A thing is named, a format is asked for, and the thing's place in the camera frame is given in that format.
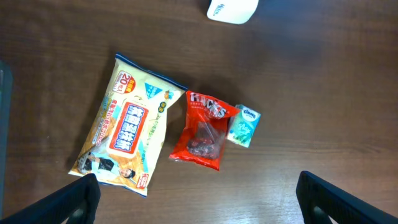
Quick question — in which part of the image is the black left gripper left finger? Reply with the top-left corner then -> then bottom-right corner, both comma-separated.
1,174 -> 101,224

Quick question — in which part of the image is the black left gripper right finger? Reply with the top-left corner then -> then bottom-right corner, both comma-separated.
296,170 -> 397,224

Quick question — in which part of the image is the yellow wet wipes pack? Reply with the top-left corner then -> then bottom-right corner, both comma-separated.
69,54 -> 187,197

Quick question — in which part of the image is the teal tissue pack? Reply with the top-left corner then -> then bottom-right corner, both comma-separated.
226,105 -> 261,148

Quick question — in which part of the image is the red snack bag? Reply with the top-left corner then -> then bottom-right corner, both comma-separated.
169,91 -> 240,170

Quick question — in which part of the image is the white barcode scanner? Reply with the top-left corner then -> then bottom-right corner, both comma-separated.
206,0 -> 259,25

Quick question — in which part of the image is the grey plastic basket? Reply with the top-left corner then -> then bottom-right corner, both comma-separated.
1,61 -> 13,217

